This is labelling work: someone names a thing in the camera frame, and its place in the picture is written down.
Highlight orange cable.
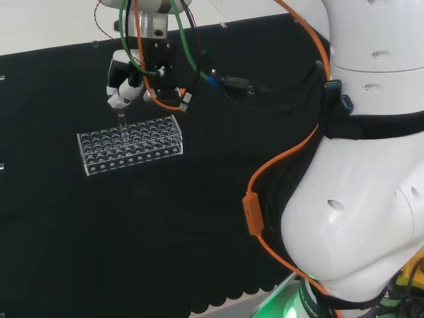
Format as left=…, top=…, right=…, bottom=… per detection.
left=134, top=0, right=342, bottom=318

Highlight clear glass test tube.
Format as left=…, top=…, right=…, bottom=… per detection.
left=117, top=111, right=129, bottom=142

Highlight black cable adapter box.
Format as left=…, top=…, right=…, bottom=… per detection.
left=220, top=75, right=256, bottom=97

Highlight pale base board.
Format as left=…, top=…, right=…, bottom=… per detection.
left=188, top=271, right=303, bottom=318

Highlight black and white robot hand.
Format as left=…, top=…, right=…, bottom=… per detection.
left=105, top=49, right=155, bottom=109

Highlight black arm strap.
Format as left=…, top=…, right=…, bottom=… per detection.
left=323, top=111, right=424, bottom=140

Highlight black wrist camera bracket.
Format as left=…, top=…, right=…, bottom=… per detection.
left=142, top=38, right=182, bottom=102

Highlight green cable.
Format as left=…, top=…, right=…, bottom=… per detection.
left=119, top=0, right=216, bottom=83

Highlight black USB hub blue ports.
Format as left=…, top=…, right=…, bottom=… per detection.
left=323, top=78, right=355, bottom=115

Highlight yellow stop button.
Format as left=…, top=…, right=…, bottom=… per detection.
left=396, top=250, right=424, bottom=289

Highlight black cable with USB plug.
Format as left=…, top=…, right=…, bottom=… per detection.
left=178, top=0, right=208, bottom=113

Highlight clear acrylic test tube rack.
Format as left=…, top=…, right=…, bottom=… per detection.
left=76, top=114, right=184, bottom=177

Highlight black bench cloth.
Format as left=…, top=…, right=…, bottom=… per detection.
left=0, top=12, right=332, bottom=318

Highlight thin red wire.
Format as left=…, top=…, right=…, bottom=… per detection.
left=93, top=0, right=124, bottom=47

